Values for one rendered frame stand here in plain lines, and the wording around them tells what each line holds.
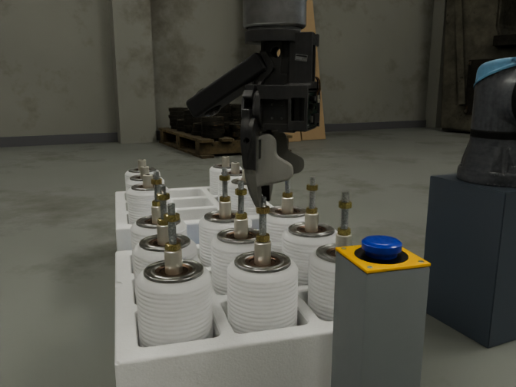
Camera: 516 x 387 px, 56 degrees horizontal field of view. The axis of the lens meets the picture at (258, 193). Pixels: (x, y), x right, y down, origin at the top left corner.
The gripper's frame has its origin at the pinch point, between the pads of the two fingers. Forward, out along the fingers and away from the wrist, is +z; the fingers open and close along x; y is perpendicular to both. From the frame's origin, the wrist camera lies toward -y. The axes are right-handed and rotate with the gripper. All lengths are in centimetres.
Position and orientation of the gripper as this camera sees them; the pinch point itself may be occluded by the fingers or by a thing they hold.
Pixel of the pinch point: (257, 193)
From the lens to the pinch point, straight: 63.1
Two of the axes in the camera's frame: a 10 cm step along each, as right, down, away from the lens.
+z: 0.0, 9.8, 2.2
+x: 3.2, -2.1, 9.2
